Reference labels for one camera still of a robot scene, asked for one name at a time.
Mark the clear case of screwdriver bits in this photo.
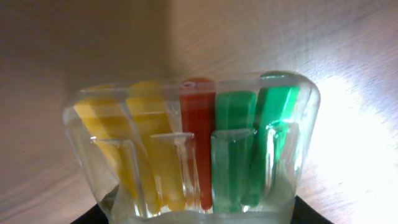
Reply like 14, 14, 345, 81
62, 71, 320, 223

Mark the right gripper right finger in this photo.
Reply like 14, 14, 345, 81
290, 196, 333, 224

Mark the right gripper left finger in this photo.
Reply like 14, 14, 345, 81
71, 205, 109, 224

